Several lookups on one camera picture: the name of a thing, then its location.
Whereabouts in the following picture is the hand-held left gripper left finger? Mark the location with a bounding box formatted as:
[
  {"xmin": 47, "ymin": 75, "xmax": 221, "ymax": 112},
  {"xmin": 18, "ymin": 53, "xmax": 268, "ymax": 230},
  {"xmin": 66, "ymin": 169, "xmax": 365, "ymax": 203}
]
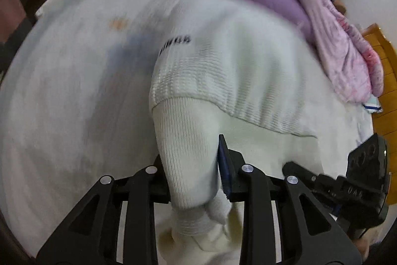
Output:
[{"xmin": 35, "ymin": 155, "xmax": 172, "ymax": 265}]

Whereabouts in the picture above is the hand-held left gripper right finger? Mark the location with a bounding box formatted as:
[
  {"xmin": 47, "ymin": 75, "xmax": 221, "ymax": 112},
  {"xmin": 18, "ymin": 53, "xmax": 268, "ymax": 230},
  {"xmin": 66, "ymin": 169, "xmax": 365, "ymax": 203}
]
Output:
[{"xmin": 218, "ymin": 134, "xmax": 363, "ymax": 265}]

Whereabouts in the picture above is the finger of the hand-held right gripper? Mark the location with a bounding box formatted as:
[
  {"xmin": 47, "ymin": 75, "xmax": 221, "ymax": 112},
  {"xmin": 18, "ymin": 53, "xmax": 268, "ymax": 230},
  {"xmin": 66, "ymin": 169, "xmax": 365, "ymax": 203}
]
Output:
[{"xmin": 282, "ymin": 161, "xmax": 340, "ymax": 192}]

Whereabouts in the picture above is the white button-up jacket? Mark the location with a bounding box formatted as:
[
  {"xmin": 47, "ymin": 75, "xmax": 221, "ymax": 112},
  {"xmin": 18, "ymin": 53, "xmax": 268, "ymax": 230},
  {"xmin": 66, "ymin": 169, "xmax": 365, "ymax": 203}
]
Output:
[{"xmin": 149, "ymin": 0, "xmax": 320, "ymax": 265}]

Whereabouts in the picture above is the wooden headboard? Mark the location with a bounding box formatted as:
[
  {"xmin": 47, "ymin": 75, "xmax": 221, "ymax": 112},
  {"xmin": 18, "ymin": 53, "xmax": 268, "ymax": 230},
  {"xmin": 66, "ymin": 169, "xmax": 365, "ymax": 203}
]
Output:
[{"xmin": 361, "ymin": 23, "xmax": 397, "ymax": 174}]

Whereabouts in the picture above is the striped pillow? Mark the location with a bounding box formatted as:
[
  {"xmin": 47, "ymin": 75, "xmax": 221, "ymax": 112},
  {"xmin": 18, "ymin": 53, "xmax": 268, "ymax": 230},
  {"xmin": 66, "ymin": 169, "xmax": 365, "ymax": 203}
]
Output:
[{"xmin": 363, "ymin": 96, "xmax": 384, "ymax": 113}]

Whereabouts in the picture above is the grey and pink towel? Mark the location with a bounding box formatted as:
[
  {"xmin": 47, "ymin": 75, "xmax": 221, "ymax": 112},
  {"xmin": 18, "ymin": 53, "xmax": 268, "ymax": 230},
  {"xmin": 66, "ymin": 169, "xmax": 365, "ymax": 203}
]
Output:
[{"xmin": 0, "ymin": 0, "xmax": 29, "ymax": 46}]

